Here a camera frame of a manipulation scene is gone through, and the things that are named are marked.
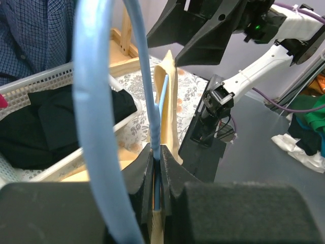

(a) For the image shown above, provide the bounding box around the beige t shirt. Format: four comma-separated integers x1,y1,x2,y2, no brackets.
60,49,184,244

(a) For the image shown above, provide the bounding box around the blue plaid shirt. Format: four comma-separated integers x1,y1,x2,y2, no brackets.
1,0,77,85

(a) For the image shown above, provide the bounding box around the right wooden clothes rack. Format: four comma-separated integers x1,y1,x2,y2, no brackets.
109,7,140,77

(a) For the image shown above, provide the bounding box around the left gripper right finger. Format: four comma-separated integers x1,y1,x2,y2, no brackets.
160,145,203,221

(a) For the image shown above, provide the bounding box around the black t shirt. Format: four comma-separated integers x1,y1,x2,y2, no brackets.
0,85,138,170

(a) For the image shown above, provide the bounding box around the floral table cloth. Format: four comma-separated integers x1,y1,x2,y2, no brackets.
115,55,210,153

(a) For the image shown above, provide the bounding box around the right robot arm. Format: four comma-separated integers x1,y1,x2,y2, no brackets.
147,1,324,120

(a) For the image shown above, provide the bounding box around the clothes pile on floor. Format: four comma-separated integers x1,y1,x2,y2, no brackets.
271,72,324,173

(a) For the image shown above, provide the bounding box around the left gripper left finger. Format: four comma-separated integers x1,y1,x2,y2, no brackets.
122,146,154,243

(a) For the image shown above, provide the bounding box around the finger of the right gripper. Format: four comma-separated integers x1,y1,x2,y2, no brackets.
175,10,241,67
147,1,211,48

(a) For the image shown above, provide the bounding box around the magenta garment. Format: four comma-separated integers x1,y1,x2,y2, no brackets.
0,94,8,109

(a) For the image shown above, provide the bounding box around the thin light blue wire hanger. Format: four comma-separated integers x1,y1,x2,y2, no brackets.
73,1,164,243

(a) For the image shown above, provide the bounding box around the black base bar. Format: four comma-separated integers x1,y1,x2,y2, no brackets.
178,98,236,182

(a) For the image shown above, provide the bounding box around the white plastic basket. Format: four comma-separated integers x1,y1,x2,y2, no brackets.
0,60,143,182

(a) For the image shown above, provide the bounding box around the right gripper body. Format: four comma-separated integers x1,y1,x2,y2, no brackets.
182,0,287,45

